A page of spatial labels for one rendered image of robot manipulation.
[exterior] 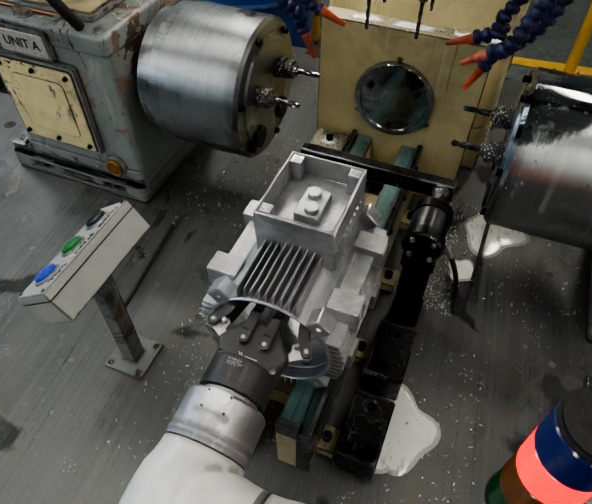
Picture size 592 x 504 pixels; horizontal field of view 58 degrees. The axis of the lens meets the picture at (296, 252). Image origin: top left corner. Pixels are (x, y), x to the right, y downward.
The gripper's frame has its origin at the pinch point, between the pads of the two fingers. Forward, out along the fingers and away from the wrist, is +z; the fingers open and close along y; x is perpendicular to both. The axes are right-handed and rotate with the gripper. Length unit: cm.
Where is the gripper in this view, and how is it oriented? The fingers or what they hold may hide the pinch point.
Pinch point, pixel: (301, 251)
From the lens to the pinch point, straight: 66.5
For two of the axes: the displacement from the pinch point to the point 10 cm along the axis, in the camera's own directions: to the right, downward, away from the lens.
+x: 0.4, 5.6, 8.3
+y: -9.2, -2.9, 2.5
